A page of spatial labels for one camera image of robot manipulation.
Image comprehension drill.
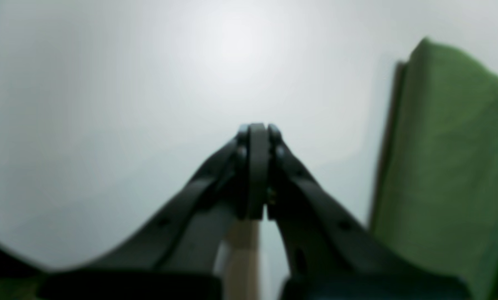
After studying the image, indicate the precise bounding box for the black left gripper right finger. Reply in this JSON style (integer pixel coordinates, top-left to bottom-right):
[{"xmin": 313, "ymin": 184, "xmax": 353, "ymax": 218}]
[{"xmin": 268, "ymin": 125, "xmax": 471, "ymax": 300}]

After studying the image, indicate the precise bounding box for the green t-shirt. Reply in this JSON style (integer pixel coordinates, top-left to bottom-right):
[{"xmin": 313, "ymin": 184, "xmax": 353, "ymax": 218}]
[{"xmin": 371, "ymin": 39, "xmax": 498, "ymax": 300}]

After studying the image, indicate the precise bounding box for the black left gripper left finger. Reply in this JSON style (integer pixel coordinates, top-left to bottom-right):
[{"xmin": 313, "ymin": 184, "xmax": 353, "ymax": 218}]
[{"xmin": 37, "ymin": 124, "xmax": 269, "ymax": 300}]

